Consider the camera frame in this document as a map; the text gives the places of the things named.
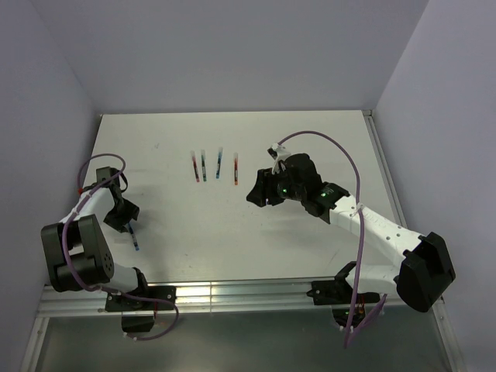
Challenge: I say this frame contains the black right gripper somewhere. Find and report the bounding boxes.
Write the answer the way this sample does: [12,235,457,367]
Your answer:
[246,164,306,207]

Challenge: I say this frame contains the dark blue capped pen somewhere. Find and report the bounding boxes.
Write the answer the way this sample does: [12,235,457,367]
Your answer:
[127,222,140,251]

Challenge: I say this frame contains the red capped pen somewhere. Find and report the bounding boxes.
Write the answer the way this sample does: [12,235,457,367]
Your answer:
[233,152,239,186]

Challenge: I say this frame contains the light blue pen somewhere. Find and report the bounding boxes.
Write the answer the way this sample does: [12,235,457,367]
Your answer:
[215,147,223,180]

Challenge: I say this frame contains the magenta pen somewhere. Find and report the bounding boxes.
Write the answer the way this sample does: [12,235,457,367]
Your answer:
[191,150,200,183]

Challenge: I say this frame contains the green capped pen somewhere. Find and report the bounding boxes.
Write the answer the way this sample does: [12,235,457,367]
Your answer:
[201,149,207,182]

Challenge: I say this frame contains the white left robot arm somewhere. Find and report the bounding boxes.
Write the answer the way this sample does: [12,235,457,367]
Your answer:
[40,167,151,309]

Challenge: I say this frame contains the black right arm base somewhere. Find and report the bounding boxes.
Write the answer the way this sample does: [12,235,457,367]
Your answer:
[306,279,381,328]

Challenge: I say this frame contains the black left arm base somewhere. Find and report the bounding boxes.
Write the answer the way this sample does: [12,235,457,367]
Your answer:
[105,285,179,341]

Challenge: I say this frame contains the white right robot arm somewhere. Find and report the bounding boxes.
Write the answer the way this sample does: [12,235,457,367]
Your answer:
[246,146,456,312]

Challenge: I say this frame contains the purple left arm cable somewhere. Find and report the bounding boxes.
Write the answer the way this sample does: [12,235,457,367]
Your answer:
[61,153,180,341]

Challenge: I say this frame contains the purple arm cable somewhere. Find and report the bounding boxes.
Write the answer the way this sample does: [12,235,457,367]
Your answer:
[277,130,388,349]
[61,153,180,341]

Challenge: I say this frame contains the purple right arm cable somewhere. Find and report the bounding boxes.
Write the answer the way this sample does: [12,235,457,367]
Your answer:
[277,130,388,349]

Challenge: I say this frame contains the aluminium side rail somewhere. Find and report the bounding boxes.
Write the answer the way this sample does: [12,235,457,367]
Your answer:
[362,110,408,228]

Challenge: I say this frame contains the aluminium front rail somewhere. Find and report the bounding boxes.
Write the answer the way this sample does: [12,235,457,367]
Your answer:
[35,270,445,319]

